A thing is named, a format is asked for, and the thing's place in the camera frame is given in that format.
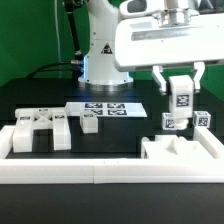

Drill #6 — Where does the white chair seat part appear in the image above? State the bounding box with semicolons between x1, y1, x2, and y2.
141;135;212;160

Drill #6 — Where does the white U-shaped fence frame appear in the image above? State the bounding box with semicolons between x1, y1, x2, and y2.
0;126;224;184

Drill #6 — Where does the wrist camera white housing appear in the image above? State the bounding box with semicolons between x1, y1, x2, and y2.
119;0;167;19

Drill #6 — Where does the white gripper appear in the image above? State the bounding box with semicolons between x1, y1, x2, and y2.
114;13;224;95

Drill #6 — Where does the white chair back part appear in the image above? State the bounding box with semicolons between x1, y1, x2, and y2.
13;107;71;153

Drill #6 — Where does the white hanging cable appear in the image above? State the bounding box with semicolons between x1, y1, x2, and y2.
53;0;64;80

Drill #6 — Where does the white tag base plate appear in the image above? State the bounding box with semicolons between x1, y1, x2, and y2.
65;102;147;117

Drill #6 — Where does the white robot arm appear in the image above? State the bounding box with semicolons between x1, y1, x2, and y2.
63;0;224;94

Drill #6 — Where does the black cable bundle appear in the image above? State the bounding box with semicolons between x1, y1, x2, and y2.
26;61;84;80

